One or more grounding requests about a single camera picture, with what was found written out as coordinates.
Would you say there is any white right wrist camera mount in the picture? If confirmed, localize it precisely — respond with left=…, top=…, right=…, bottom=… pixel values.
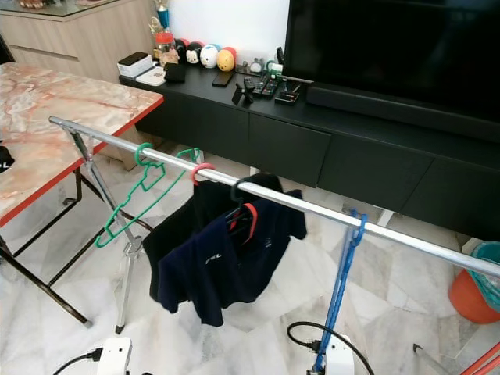
left=320, top=336, right=355, bottom=375

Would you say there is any white blue round plush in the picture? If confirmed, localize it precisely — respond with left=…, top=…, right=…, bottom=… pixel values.
left=199, top=43, right=220, bottom=70

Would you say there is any black desk stand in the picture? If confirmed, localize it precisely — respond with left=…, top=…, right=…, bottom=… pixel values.
left=273, top=82, right=305, bottom=106

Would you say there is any black soundbar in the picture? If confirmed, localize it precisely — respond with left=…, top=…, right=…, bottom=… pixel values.
left=305, top=82, right=500, bottom=143

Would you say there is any white box black lid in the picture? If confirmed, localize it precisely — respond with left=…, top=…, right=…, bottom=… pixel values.
left=117, top=52, right=155, bottom=79

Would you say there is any yellow orange round plush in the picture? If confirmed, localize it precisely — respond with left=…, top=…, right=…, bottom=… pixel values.
left=216, top=47, right=238, bottom=73

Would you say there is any silver metal clothes rack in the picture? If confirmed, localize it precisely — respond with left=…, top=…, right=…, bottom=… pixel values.
left=48, top=116, right=500, bottom=374

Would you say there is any glass jar red lid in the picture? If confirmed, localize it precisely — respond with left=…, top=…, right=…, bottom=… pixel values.
left=155, top=31, right=177, bottom=65

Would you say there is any gold blue trophy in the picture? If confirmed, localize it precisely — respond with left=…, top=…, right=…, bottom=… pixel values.
left=150, top=0, right=171, bottom=34

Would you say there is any black polo shirt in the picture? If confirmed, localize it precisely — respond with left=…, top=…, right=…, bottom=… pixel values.
left=0, top=145, right=16, bottom=169

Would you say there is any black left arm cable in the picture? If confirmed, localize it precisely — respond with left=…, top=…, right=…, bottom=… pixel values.
left=55, top=349, right=104, bottom=375

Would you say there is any green plastic hanger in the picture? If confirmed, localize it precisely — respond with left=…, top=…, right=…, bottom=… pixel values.
left=94, top=142, right=202, bottom=249

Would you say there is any navy polo shirt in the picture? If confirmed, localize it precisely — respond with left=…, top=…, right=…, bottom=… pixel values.
left=156, top=199, right=308, bottom=327

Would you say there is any black wallet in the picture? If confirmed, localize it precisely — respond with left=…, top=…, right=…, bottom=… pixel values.
left=164, top=62, right=187, bottom=84

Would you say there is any blue plastic hanger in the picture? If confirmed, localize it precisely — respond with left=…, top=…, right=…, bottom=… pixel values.
left=311, top=209, right=370, bottom=374

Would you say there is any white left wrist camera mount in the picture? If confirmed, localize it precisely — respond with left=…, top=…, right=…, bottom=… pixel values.
left=98, top=336, right=132, bottom=375

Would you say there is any light wooden sideboard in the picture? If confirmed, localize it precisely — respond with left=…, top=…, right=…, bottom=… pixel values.
left=0, top=0, right=157, bottom=83

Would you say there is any black phone stand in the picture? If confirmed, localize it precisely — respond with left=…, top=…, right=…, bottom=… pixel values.
left=232, top=82, right=255, bottom=106

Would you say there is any small grey figurine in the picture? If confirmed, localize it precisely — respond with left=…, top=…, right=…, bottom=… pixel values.
left=238, top=59, right=265, bottom=75

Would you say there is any black wire hanger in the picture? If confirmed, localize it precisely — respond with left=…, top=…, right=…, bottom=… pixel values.
left=230, top=175, right=255, bottom=206

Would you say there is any black remote control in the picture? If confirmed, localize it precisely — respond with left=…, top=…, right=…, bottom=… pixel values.
left=242, top=74, right=280, bottom=98

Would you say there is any black smartphone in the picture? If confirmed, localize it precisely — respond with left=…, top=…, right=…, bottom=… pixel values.
left=212, top=70, right=235, bottom=88

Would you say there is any orange bucket teal bag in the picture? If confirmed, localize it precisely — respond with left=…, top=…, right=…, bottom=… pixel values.
left=449, top=241, right=500, bottom=325

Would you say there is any black television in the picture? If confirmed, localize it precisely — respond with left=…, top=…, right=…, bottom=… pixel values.
left=284, top=0, right=500, bottom=122

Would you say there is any marble folding table red edge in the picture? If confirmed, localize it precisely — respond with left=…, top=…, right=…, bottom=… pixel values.
left=0, top=62, right=165, bottom=327

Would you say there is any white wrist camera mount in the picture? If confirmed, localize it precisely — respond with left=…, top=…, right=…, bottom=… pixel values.
left=320, top=336, right=355, bottom=375
left=98, top=336, right=132, bottom=375

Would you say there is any green white small gadget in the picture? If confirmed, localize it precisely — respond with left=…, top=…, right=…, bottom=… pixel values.
left=266, top=59, right=286, bottom=79

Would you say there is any flat white pouch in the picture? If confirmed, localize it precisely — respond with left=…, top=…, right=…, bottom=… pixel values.
left=137, top=66, right=166, bottom=87

